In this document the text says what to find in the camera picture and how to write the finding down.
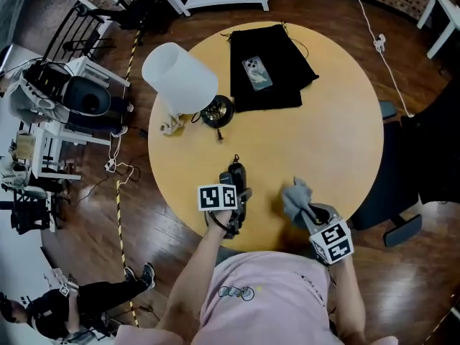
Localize black telephone handset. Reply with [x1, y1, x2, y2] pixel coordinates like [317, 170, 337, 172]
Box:
[219, 170, 242, 194]

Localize brown cardboard box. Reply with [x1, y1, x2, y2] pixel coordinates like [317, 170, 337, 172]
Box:
[16, 131, 37, 160]

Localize yellow black floor tape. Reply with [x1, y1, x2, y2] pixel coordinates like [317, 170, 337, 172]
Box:
[114, 27, 140, 328]

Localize black backpack rig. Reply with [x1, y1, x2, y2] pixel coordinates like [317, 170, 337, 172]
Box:
[23, 59, 112, 117]

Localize white shade table lamp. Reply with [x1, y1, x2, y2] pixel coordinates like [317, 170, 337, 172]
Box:
[141, 42, 236, 129]

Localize clear plastic containers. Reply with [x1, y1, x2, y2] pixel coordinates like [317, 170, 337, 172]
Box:
[42, 267, 79, 288]

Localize black metal frame chair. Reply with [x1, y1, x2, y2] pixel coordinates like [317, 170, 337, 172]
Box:
[42, 1, 113, 63]

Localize black fabric bag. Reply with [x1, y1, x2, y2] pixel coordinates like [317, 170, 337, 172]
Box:
[226, 23, 320, 114]

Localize person's pink shirt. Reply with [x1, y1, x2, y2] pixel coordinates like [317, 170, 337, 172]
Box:
[114, 252, 400, 345]

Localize black office chair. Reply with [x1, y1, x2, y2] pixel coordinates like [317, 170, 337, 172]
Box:
[350, 73, 460, 248]

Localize black lamp power cable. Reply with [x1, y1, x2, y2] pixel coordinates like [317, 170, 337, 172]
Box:
[191, 98, 226, 144]

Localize person's right forearm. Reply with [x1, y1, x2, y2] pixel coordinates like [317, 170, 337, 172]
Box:
[328, 257, 367, 341]

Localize grey cloth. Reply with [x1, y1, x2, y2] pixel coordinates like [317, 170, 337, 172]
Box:
[281, 177, 314, 229]

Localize beige coiled cord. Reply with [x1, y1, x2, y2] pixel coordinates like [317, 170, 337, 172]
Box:
[160, 115, 185, 137]

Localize person's dark trousers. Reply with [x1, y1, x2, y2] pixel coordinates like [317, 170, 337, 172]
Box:
[215, 246, 324, 262]

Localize black swivel chair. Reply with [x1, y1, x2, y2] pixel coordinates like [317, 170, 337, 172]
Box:
[0, 188, 52, 236]

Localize white hanging cable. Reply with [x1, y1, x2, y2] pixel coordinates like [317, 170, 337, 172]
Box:
[350, 0, 415, 119]

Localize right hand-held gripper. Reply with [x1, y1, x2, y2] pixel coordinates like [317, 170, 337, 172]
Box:
[300, 202, 355, 265]

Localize person's left forearm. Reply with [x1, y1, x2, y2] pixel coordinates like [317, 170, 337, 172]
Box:
[165, 210, 234, 337]

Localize white side table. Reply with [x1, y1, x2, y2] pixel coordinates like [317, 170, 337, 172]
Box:
[416, 0, 460, 61]

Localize white desk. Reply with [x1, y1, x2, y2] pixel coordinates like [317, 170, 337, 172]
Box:
[21, 55, 132, 181]

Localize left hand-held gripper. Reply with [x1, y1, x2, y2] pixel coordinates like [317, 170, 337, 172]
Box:
[197, 184, 253, 239]

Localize smartphone with patterned case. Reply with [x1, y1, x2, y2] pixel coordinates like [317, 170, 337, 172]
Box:
[241, 55, 273, 92]

